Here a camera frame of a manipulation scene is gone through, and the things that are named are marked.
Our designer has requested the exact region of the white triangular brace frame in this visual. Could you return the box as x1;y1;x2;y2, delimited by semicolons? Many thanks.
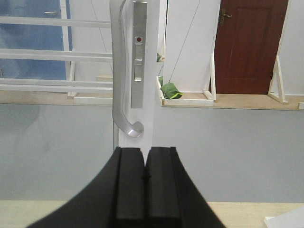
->
267;55;289;104

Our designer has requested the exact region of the blue door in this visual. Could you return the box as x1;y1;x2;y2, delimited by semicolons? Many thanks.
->
0;0;72;80

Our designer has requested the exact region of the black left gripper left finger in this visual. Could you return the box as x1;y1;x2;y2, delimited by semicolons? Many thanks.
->
30;147;145;228

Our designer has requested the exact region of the white wooden support frame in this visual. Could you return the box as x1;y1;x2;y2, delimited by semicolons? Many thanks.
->
156;53;217;107

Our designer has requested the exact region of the silver door lock plate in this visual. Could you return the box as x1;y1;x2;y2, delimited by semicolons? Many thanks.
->
131;1;147;108

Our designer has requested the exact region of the white wall panel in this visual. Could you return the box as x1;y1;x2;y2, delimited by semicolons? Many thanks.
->
164;0;220;93

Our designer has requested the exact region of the white framed sliding glass door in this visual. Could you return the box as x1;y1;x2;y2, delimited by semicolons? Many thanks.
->
0;0;160;152

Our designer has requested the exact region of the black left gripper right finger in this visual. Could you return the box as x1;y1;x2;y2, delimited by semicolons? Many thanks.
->
145;147;224;228

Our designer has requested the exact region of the silver curved door handle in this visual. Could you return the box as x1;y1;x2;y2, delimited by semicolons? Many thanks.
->
109;0;143;138

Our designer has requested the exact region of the brass door handle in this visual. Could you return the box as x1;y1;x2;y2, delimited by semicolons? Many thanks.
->
219;8;232;27

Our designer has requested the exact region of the green bag in tray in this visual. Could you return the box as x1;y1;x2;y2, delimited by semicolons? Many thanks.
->
161;83;183;100

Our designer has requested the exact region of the dark red wooden door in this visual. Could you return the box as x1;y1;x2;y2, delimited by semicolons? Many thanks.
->
214;0;288;95

